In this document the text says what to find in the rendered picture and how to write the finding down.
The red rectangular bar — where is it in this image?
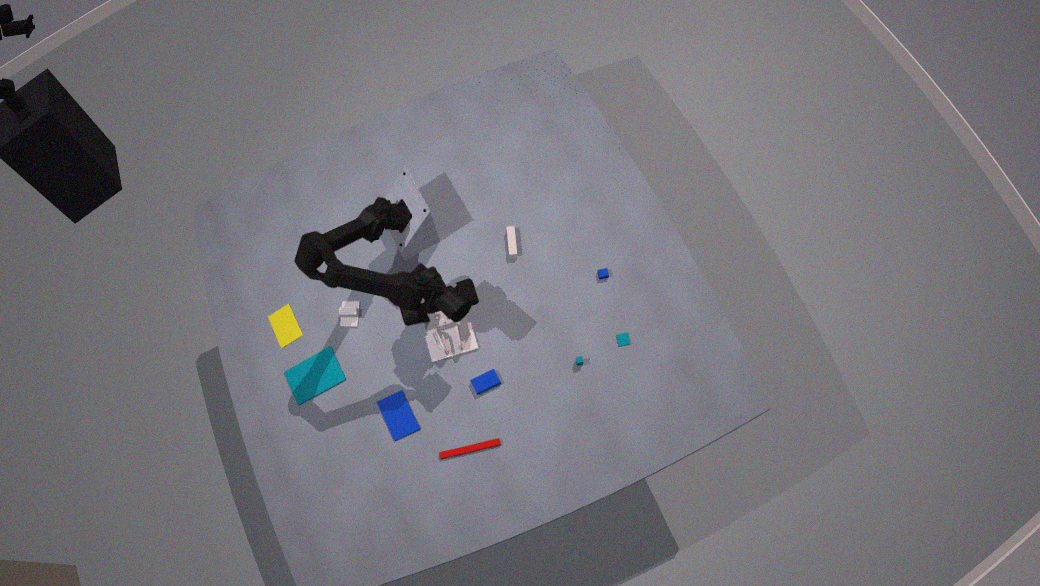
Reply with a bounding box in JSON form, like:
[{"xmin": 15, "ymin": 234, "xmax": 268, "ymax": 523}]
[{"xmin": 439, "ymin": 438, "xmax": 501, "ymax": 459}]

